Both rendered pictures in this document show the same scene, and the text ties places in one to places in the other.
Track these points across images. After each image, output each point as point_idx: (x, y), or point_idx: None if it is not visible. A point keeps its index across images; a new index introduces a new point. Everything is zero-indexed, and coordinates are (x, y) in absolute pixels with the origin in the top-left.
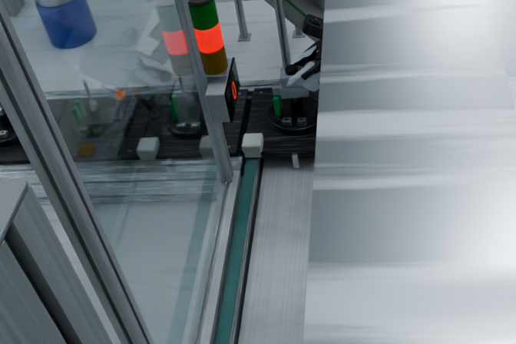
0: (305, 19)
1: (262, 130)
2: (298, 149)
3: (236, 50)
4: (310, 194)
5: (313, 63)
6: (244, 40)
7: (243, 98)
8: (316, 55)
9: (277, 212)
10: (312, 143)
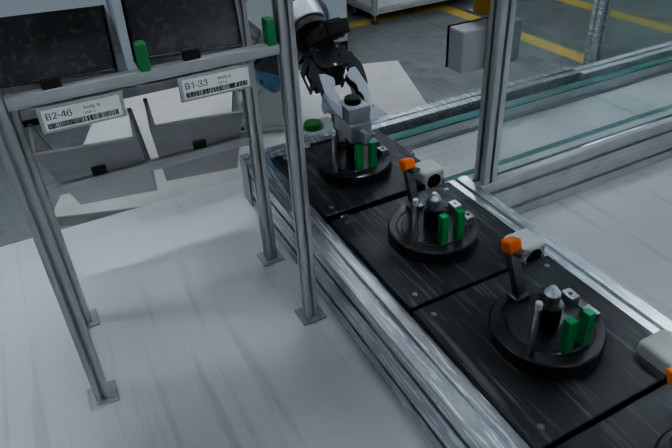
0: (338, 20)
1: (397, 179)
2: (403, 149)
3: (152, 385)
4: (432, 156)
5: (352, 67)
6: (116, 387)
7: (354, 216)
8: (343, 63)
9: (472, 163)
10: (387, 146)
